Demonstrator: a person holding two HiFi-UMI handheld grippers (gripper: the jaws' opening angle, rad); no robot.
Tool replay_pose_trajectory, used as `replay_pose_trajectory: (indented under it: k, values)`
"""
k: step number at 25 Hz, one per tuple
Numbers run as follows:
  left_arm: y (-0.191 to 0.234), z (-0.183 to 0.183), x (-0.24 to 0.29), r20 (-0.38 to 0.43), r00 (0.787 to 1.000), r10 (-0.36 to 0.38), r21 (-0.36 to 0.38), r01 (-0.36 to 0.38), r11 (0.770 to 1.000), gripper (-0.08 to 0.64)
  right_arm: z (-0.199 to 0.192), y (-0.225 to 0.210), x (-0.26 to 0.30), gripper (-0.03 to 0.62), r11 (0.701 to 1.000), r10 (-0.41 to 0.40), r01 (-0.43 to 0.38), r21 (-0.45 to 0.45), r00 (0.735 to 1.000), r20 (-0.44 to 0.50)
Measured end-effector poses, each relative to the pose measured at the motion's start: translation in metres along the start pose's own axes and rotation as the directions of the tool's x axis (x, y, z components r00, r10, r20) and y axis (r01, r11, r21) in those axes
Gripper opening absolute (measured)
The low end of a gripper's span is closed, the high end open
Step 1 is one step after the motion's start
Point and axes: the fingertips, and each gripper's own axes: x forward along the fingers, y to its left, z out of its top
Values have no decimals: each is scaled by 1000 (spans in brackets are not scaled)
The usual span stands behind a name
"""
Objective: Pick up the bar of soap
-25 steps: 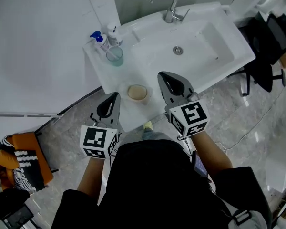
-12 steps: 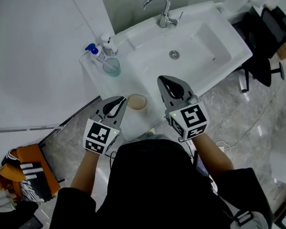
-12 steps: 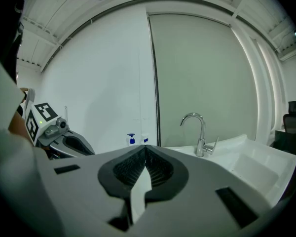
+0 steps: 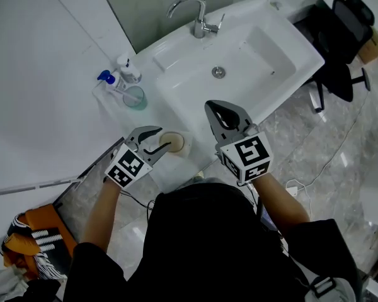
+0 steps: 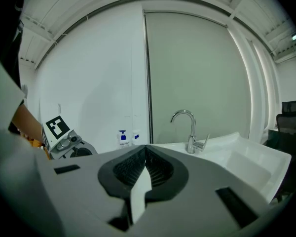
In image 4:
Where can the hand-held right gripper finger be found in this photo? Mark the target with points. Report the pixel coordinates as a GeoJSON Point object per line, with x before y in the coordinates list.
{"type": "Point", "coordinates": [213, 115]}
{"type": "Point", "coordinates": [241, 116]}

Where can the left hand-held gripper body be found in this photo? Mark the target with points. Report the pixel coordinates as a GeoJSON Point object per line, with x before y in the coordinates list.
{"type": "Point", "coordinates": [126, 165]}

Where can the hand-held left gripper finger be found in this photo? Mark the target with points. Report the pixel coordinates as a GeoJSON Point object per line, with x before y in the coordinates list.
{"type": "Point", "coordinates": [159, 151]}
{"type": "Point", "coordinates": [149, 131]}

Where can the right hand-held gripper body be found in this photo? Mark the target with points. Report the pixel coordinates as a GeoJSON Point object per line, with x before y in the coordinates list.
{"type": "Point", "coordinates": [252, 156]}

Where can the round brown bar of soap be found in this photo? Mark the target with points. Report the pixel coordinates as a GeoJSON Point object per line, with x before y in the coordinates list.
{"type": "Point", "coordinates": [174, 140]}

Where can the person's left forearm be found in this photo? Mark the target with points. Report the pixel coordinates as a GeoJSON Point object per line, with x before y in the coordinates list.
{"type": "Point", "coordinates": [102, 215]}

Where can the person's right forearm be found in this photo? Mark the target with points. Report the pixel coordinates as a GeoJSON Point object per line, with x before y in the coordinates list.
{"type": "Point", "coordinates": [280, 203]}

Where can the white soap dish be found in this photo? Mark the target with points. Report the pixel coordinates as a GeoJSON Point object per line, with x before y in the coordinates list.
{"type": "Point", "coordinates": [187, 148]}

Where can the blue pump soap bottle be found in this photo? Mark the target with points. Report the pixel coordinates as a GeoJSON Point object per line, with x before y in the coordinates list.
{"type": "Point", "coordinates": [115, 85]}

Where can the teal glass cup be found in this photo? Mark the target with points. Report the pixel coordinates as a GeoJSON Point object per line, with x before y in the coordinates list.
{"type": "Point", "coordinates": [138, 102]}

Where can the white toothbrush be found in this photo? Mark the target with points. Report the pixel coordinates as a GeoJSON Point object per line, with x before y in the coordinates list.
{"type": "Point", "coordinates": [129, 95]}

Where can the metal sink drain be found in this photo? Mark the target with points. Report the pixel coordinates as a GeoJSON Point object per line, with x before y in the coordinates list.
{"type": "Point", "coordinates": [218, 71]}

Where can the person's shoe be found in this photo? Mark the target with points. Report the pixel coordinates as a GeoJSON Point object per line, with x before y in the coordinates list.
{"type": "Point", "coordinates": [198, 176]}

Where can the white power adapter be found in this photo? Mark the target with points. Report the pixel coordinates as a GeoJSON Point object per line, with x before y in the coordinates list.
{"type": "Point", "coordinates": [292, 191]}

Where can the white ceramic sink basin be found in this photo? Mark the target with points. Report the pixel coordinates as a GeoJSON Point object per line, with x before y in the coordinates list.
{"type": "Point", "coordinates": [208, 52]}

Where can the white plastic bottle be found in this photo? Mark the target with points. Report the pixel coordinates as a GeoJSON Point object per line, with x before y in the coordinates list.
{"type": "Point", "coordinates": [129, 71]}

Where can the chrome faucet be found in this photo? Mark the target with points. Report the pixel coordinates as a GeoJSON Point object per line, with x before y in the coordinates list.
{"type": "Point", "coordinates": [200, 20]}

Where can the person's black clothing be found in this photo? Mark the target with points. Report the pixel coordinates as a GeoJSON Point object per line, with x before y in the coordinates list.
{"type": "Point", "coordinates": [208, 247]}

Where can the orange striped bag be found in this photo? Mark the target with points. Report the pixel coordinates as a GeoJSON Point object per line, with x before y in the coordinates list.
{"type": "Point", "coordinates": [41, 241]}

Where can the black office chair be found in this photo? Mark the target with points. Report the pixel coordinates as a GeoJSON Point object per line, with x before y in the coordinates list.
{"type": "Point", "coordinates": [337, 49]}

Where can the brown cardboard box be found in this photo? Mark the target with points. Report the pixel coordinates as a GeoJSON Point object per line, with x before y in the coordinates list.
{"type": "Point", "coordinates": [371, 50]}

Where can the white plastic bag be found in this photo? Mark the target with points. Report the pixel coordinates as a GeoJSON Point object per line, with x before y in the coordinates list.
{"type": "Point", "coordinates": [4, 286]}

